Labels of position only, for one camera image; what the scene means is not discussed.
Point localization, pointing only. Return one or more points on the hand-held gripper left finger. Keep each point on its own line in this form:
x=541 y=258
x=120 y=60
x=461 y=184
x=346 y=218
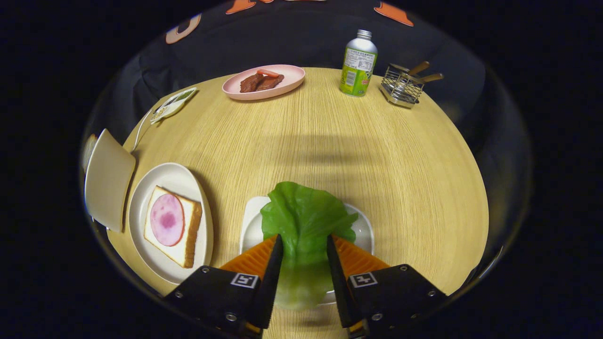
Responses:
x=271 y=282

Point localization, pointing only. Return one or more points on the brown meat slice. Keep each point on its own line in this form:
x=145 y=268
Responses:
x=271 y=82
x=250 y=83

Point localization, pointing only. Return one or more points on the round white plate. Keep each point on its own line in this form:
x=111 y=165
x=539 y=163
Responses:
x=174 y=176

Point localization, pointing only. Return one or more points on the green label drink bottle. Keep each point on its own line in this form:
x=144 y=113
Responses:
x=358 y=63

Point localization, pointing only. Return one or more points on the pink plate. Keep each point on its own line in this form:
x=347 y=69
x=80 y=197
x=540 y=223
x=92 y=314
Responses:
x=292 y=77

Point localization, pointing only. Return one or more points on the white bread slice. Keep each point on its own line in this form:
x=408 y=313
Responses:
x=191 y=226

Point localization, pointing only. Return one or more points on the white divided tray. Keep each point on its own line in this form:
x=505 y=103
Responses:
x=172 y=106

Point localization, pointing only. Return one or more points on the white toaster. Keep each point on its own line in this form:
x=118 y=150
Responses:
x=109 y=181

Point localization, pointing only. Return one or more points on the pink ham slice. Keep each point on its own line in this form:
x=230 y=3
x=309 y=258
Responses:
x=167 y=220

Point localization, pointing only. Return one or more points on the red sausage piece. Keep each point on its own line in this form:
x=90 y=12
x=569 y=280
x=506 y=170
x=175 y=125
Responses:
x=267 y=73

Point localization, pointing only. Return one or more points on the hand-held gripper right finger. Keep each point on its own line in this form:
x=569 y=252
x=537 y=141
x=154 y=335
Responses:
x=337 y=282

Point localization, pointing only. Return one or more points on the square white plate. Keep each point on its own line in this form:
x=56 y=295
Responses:
x=252 y=221

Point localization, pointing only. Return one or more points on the green lettuce leaf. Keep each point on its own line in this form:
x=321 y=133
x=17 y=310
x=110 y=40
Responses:
x=304 y=216

